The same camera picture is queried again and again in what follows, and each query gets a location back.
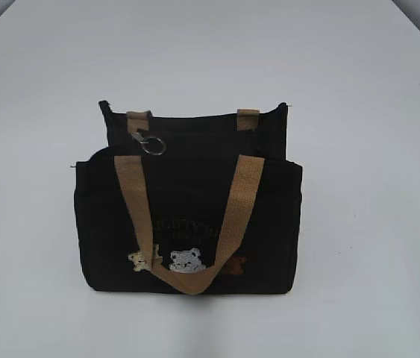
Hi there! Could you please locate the black canvas tote bag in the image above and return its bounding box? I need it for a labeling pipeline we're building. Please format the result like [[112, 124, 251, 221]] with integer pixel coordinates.
[[74, 101, 303, 295]]

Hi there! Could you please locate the silver zipper pull with ring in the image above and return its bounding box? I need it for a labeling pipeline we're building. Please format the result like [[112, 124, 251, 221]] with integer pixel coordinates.
[[131, 132, 166, 156]]

